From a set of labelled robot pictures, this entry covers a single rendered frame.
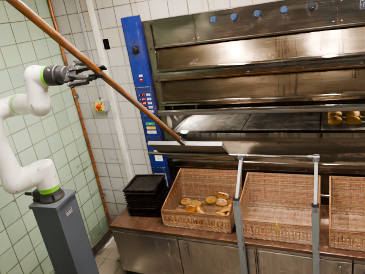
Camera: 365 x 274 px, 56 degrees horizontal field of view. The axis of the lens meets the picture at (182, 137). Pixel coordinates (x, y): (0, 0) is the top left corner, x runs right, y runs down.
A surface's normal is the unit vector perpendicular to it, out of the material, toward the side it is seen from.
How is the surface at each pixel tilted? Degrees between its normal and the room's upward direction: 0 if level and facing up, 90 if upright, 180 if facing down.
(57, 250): 90
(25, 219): 90
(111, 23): 90
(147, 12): 90
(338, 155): 72
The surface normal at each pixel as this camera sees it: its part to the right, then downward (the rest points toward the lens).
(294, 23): -0.37, 0.39
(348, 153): -0.40, 0.05
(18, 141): 0.91, 0.00
